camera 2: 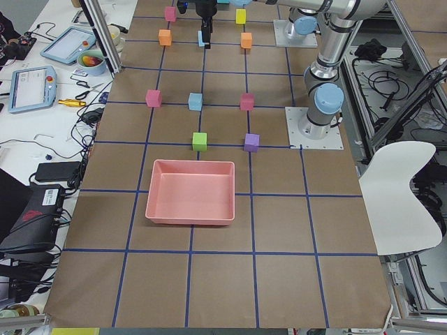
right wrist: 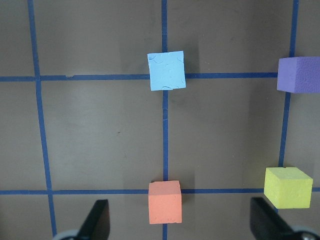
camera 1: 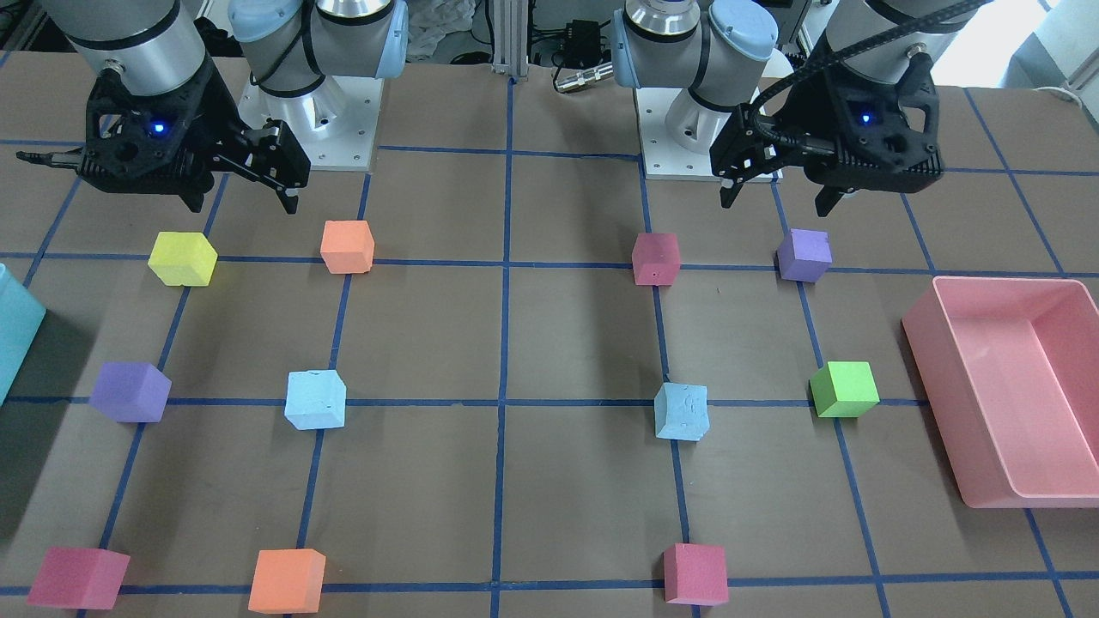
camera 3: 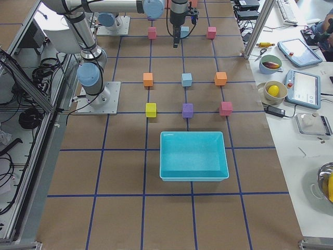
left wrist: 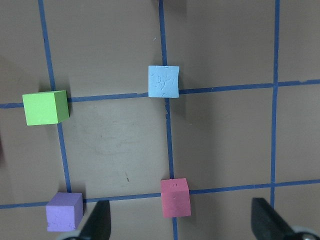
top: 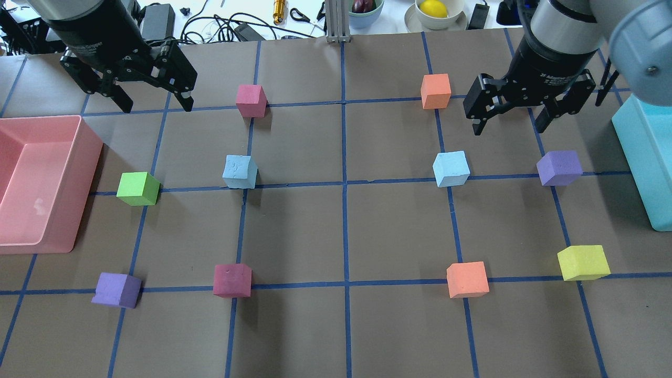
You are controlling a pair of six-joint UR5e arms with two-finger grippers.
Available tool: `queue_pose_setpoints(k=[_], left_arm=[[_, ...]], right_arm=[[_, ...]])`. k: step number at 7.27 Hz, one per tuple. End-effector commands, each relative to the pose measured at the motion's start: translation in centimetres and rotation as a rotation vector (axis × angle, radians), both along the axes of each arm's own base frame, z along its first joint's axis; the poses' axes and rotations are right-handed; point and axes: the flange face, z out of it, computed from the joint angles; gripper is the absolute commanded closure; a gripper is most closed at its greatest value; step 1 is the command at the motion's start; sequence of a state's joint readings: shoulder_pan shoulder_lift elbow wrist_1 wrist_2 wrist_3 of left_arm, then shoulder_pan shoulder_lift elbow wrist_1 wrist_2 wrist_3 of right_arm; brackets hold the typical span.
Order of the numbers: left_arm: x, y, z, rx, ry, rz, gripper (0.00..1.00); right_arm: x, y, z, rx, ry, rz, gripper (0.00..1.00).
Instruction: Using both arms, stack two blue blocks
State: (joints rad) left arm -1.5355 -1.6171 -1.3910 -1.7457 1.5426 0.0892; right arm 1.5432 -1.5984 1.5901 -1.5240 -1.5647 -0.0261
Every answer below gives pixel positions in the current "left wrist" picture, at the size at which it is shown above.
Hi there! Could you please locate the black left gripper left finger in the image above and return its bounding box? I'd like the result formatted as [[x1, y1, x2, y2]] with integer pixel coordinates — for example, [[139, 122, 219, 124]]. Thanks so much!
[[77, 200, 111, 240]]

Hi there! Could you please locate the green foam block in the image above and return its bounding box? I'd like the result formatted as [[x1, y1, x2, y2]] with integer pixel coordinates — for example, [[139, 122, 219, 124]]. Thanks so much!
[[22, 90, 70, 126]]

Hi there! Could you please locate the purple foam block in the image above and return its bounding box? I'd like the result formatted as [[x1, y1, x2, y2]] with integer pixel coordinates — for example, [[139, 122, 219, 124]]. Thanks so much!
[[45, 192, 84, 232]]

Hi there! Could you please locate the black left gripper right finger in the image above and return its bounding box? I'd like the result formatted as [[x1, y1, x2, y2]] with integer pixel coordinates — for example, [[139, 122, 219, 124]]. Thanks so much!
[[250, 197, 295, 240]]

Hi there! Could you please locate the light blue foam block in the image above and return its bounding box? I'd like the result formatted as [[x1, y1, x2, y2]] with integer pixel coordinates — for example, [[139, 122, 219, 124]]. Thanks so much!
[[148, 65, 180, 98]]

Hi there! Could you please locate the red foam block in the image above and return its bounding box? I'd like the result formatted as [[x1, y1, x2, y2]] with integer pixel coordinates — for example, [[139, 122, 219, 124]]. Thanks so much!
[[160, 178, 191, 218]]

